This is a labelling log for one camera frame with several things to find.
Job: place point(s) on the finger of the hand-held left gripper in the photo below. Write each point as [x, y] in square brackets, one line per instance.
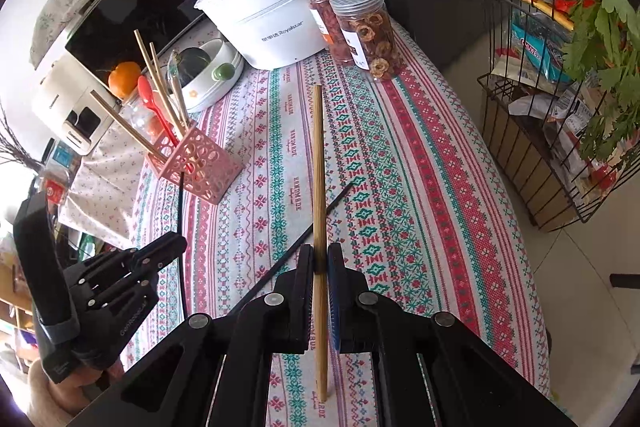
[135, 287]
[160, 247]

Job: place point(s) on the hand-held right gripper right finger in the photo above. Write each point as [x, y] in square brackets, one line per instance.
[336, 287]

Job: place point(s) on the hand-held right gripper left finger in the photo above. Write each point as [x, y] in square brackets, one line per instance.
[306, 277]

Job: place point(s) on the black chopstick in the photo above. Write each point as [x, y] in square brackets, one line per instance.
[300, 234]
[181, 202]

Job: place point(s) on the pink perforated utensil holder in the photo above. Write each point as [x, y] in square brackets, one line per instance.
[200, 167]

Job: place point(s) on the red plastic spoon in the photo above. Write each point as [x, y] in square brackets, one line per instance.
[147, 94]

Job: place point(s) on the person's left hand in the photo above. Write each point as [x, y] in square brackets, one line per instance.
[80, 389]

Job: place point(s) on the wooden shelf unit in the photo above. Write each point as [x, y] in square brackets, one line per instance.
[15, 317]

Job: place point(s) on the small floral cabinet cloth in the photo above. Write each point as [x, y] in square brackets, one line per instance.
[105, 172]

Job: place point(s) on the clear container with black lid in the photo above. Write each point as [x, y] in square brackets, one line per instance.
[65, 154]

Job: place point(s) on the bare twig bunch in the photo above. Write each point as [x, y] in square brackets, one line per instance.
[15, 147]

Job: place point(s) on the white air fryer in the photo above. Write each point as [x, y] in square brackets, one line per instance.
[60, 102]

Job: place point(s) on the orange fruit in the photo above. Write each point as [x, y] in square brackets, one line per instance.
[124, 79]

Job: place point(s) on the dark green kabocha squash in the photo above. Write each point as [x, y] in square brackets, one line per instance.
[192, 62]

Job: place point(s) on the black microwave oven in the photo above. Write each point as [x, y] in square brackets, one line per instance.
[140, 12]

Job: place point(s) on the jar of dried fruit rings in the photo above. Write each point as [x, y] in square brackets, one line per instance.
[367, 32]

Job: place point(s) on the jar of red dried fruit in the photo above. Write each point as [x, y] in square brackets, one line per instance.
[325, 12]

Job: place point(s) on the blue snack packet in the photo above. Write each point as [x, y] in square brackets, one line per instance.
[542, 52]

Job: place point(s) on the leafy green herbs bunch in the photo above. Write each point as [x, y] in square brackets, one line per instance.
[600, 22]

